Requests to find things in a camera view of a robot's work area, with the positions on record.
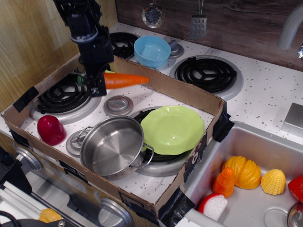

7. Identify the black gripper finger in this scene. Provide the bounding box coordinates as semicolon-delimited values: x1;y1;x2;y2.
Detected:
86;75;107;97

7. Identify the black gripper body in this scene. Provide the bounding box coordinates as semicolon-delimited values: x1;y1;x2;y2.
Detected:
70;25;114;81

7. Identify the orange toy carrot green stem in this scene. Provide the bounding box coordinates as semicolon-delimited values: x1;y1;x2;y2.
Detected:
77;72;150;90

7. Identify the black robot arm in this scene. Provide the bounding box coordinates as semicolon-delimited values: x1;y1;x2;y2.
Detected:
54;0;114;97

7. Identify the light green plastic plate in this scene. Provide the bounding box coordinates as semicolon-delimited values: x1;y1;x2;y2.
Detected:
141;106;205;156

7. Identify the small orange toy carrot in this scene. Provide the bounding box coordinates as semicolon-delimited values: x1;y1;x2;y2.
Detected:
213;167;235;198

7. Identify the silver centre stove knob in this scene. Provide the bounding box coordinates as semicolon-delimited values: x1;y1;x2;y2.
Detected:
104;95;134;116

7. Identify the silver stove knob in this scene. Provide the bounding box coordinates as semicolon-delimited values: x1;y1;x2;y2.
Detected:
104;95;134;116
66;130;89;158
169;40;185;59

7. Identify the black back left burner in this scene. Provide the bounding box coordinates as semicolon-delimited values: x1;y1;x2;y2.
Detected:
110;32;140;60

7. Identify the black burner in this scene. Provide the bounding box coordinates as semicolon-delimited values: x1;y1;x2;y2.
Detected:
131;107;192;177
30;72;101;124
110;32;140;60
169;55;244;101

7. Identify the black front left burner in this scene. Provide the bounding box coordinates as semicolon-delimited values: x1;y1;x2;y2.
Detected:
30;72;101;124

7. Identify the light blue plastic bowl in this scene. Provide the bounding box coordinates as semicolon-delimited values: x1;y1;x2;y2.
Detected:
134;36;171;68

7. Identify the silver front stove knob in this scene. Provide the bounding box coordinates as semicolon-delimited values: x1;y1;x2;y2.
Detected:
66;130;89;158

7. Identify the dark red toy vegetable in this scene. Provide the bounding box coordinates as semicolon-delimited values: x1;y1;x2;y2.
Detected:
37;115;66;146

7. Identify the stainless steel pot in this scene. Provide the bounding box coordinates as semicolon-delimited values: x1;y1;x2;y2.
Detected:
80;116;154;180

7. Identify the hanging silver slotted ladle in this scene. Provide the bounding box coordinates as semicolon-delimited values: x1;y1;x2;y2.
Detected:
142;0;165;29

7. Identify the silver back stove knob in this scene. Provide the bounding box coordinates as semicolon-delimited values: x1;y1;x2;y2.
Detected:
169;40;185;59

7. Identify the brown cardboard fence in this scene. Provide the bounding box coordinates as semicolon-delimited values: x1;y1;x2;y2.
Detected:
3;54;226;227

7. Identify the black front right burner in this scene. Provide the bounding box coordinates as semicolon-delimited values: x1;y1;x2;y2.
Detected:
131;107;192;177

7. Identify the silver oven front dial left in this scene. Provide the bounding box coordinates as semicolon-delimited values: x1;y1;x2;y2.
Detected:
16;147;43;174

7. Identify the silver oven dial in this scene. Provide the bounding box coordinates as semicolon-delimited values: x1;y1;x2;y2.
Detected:
98;198;133;227
16;147;43;174

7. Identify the hanging silver slotted spatula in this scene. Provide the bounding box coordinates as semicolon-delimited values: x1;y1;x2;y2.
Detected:
189;0;207;40

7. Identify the black back right burner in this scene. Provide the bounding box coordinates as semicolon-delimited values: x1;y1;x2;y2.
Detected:
169;55;244;101

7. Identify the black clamp left edge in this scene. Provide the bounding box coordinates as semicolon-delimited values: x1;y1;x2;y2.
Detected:
0;147;32;195

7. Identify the silver oven front dial right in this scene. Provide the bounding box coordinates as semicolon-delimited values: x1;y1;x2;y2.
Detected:
98;198;133;227

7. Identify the yellow object bottom left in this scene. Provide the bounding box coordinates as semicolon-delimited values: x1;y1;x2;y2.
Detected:
38;208;62;223

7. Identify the red white toy slice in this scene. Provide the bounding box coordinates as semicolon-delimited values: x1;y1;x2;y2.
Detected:
197;193;228;221

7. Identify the orange yellow toy pumpkin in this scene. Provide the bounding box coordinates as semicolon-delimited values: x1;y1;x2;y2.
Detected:
222;156;261;190

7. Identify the grey sink faucet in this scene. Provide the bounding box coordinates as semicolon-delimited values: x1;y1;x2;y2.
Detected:
277;4;303;50

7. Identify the silver metal sink basin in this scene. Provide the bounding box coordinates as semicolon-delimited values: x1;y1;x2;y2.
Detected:
179;122;303;227

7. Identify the silver square faucet base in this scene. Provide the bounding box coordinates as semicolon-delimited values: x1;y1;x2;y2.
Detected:
281;103;303;138

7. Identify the yellow toy corn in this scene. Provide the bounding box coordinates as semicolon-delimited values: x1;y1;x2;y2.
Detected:
261;169;286;195

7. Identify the silver sink drain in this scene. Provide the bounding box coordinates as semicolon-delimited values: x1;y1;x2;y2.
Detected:
264;209;287;227

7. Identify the red toy pepper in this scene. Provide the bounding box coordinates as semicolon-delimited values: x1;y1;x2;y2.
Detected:
288;175;303;203

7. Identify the black cable bottom left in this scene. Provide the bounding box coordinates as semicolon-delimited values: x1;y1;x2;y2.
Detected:
0;210;18;227

